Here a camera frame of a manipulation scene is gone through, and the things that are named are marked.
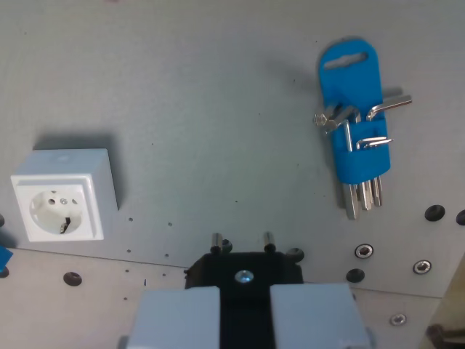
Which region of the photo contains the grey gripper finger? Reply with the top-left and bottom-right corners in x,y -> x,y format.
270,283 -> 377,349
118,285 -> 222,349

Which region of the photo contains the black power plug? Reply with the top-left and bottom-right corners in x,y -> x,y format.
184,231 -> 304,349

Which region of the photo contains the largest silver hex key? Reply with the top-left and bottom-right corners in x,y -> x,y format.
313,103 -> 361,221

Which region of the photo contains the medium silver hex key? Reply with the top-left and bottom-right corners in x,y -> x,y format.
325,105 -> 373,212

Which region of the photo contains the thin long silver hex key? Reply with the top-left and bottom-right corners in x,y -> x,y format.
325,121 -> 355,153

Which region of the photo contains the blue plastic part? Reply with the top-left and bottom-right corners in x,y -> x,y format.
0,244 -> 14,274

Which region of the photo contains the small silver hex key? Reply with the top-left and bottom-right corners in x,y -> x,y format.
355,136 -> 388,150

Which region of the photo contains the tiny silver hex key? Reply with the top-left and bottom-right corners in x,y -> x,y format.
363,139 -> 395,151

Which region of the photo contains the thick silver hex key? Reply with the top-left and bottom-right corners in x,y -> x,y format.
365,95 -> 413,208

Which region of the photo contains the blue hex key holder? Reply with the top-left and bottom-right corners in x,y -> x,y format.
318,37 -> 392,183

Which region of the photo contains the white wall socket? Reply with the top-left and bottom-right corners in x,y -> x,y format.
9,148 -> 119,243

